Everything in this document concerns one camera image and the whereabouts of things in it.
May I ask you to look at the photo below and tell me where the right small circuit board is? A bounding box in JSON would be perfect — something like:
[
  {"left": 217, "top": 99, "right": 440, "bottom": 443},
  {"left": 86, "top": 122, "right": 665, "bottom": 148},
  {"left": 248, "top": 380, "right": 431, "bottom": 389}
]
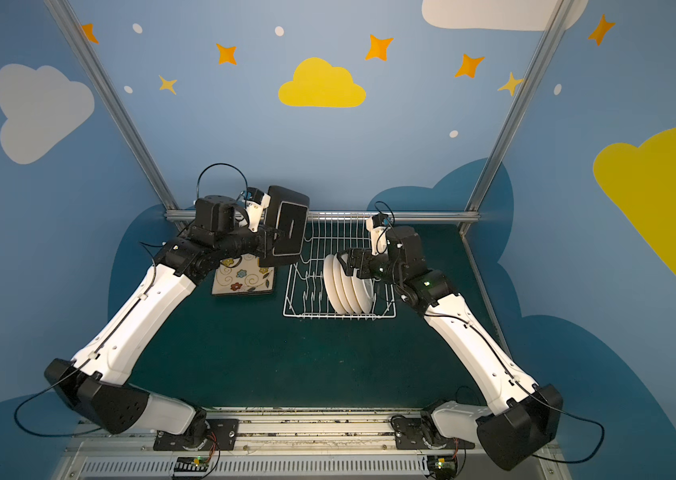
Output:
[{"left": 426, "top": 456, "right": 459, "bottom": 480}]

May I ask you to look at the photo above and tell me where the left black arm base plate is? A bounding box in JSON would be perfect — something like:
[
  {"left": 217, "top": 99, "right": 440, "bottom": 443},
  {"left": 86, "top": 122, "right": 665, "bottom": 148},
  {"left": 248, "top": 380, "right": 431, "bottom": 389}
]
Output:
[{"left": 153, "top": 418, "right": 239, "bottom": 452}]

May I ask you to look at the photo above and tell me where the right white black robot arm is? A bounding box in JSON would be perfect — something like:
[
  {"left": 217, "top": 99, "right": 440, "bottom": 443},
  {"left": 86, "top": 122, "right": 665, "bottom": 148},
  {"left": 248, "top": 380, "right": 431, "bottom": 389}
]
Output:
[{"left": 326, "top": 226, "right": 564, "bottom": 471}]

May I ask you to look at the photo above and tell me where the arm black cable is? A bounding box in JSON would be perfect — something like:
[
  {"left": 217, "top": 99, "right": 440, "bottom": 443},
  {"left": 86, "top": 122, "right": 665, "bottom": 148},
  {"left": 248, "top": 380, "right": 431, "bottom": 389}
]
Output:
[
  {"left": 372, "top": 200, "right": 607, "bottom": 464},
  {"left": 12, "top": 162, "right": 250, "bottom": 439}
]

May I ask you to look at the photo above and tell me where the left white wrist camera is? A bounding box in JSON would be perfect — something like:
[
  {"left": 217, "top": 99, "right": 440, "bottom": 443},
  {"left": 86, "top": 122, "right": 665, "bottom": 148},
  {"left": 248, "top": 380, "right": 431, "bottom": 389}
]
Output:
[{"left": 245, "top": 187, "right": 271, "bottom": 232}]

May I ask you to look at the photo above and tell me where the white wire dish rack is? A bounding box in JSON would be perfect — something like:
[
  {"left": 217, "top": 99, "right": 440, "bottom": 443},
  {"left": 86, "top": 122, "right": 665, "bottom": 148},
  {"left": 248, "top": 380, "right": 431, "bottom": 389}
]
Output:
[{"left": 283, "top": 217, "right": 397, "bottom": 320}]

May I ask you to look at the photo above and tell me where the white round plate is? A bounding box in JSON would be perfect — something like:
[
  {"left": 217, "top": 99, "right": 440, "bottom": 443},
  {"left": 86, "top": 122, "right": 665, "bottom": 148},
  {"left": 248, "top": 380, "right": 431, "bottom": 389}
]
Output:
[
  {"left": 333, "top": 255, "right": 355, "bottom": 314},
  {"left": 323, "top": 254, "right": 346, "bottom": 315},
  {"left": 351, "top": 275, "right": 375, "bottom": 314},
  {"left": 339, "top": 266, "right": 364, "bottom": 315}
]

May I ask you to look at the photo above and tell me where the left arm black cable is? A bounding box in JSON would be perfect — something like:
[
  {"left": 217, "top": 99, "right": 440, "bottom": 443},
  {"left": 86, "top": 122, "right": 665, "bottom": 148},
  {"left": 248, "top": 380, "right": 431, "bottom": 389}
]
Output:
[{"left": 12, "top": 162, "right": 250, "bottom": 439}]

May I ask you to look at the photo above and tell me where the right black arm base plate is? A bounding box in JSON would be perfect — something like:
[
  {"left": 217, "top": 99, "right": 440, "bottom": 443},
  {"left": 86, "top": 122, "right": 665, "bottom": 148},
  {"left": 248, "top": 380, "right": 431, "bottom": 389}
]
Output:
[{"left": 389, "top": 415, "right": 476, "bottom": 450}]

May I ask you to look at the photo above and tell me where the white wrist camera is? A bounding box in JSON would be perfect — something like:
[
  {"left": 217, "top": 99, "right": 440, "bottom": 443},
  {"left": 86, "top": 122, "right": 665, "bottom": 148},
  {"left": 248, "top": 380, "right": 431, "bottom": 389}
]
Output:
[
  {"left": 245, "top": 187, "right": 271, "bottom": 232},
  {"left": 366, "top": 213, "right": 391, "bottom": 256}
]

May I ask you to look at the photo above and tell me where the left aluminium frame post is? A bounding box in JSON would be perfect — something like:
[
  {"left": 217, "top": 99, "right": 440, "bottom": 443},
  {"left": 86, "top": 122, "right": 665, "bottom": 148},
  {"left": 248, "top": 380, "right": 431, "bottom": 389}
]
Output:
[{"left": 44, "top": 0, "right": 179, "bottom": 210}]

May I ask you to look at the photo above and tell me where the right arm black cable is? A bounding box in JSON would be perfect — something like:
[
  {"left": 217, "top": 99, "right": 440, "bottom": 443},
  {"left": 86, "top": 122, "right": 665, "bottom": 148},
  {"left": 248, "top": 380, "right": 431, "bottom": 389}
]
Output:
[{"left": 372, "top": 200, "right": 607, "bottom": 464}]

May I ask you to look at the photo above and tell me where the aluminium frame post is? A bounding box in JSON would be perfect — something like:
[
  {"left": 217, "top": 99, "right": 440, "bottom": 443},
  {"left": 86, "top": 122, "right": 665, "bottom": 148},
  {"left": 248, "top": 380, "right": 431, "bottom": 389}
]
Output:
[
  {"left": 44, "top": 0, "right": 179, "bottom": 210},
  {"left": 465, "top": 0, "right": 577, "bottom": 222}
]

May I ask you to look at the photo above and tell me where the left small circuit board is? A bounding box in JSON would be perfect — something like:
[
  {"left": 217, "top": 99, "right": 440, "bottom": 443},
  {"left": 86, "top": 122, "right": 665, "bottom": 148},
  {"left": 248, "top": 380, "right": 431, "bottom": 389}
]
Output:
[{"left": 171, "top": 457, "right": 210, "bottom": 479}]

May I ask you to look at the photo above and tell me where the small circuit board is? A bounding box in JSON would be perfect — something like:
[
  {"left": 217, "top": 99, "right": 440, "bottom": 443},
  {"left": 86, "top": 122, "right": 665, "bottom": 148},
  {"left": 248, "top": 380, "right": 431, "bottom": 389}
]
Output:
[
  {"left": 171, "top": 457, "right": 210, "bottom": 479},
  {"left": 426, "top": 456, "right": 459, "bottom": 480}
]

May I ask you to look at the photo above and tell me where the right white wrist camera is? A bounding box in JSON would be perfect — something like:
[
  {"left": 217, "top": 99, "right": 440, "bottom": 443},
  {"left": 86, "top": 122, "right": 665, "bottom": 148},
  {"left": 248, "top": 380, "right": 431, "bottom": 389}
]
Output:
[{"left": 366, "top": 213, "right": 391, "bottom": 256}]

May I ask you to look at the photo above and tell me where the rear aluminium frame rail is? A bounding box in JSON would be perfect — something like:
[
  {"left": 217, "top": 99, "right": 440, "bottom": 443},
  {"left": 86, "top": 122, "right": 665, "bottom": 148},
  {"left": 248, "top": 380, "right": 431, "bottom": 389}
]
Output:
[{"left": 165, "top": 210, "right": 480, "bottom": 224}]

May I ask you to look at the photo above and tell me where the right aluminium frame post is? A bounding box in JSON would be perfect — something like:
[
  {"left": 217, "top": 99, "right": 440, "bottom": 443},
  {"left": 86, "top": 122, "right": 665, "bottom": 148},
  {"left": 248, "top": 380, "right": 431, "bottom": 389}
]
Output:
[{"left": 465, "top": 0, "right": 577, "bottom": 222}]

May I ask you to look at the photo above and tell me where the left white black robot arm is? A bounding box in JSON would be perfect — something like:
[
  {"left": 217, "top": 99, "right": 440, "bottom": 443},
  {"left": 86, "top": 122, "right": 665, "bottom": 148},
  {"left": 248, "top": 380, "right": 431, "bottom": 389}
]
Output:
[{"left": 44, "top": 186, "right": 310, "bottom": 450}]

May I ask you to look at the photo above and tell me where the front aluminium rail bed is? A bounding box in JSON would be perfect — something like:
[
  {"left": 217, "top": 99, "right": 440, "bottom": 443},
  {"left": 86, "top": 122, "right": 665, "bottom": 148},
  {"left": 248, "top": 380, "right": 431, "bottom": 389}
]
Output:
[{"left": 53, "top": 407, "right": 572, "bottom": 479}]

